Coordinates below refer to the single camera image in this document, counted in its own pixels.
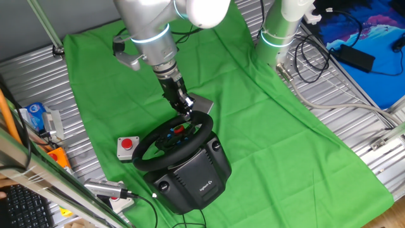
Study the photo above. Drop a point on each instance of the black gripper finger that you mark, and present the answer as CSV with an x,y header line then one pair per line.
x,y
184,116
190,113

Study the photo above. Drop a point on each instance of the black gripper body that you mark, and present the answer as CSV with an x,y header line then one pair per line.
x,y
175,95

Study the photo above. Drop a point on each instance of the black leather steering wheel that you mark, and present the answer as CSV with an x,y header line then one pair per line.
x,y
142,161

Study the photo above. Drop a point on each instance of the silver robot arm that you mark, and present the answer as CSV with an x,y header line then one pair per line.
x,y
152,31

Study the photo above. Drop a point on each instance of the black wheel base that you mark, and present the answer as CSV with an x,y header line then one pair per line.
x,y
190,180

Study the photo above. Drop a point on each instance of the person's hand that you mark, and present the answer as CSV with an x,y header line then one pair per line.
x,y
2,195

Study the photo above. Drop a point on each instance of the silver digital scale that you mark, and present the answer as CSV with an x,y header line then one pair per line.
x,y
204,103

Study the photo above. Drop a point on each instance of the white box red button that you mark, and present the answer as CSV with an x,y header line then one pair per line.
x,y
126,144
121,204

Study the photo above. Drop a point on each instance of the green cloth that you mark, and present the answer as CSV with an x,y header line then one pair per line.
x,y
269,142

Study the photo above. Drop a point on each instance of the thin metal pole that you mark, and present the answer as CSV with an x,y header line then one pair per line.
x,y
58,51

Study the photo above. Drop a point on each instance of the orange box red button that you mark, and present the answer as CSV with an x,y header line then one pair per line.
x,y
61,158

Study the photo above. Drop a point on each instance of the blue tissue pack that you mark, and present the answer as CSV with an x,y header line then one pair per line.
x,y
34,114

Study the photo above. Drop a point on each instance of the wooden block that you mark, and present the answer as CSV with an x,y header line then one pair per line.
x,y
76,225

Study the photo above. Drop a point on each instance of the white power plug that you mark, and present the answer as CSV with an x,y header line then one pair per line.
x,y
313,17

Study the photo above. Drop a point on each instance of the orange pole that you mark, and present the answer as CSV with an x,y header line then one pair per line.
x,y
8,117

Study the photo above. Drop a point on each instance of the black power adapter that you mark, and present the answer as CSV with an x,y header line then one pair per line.
x,y
357,58

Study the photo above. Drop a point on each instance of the black keyboard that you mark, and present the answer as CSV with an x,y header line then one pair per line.
x,y
25,209

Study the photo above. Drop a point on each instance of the blue patterned mat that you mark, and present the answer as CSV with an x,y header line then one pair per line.
x,y
379,79

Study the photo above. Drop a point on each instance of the black computer mouse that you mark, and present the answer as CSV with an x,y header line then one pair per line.
x,y
399,44

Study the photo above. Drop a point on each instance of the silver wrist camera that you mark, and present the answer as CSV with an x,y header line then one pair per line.
x,y
126,60

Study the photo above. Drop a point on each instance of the grey depth camera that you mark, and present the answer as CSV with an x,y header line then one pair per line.
x,y
101,187

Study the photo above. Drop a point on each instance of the silver ribbed camera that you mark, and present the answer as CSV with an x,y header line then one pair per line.
x,y
52,122

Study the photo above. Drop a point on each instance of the aluminium frame rail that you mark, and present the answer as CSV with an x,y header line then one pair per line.
x,y
47,179
379,144

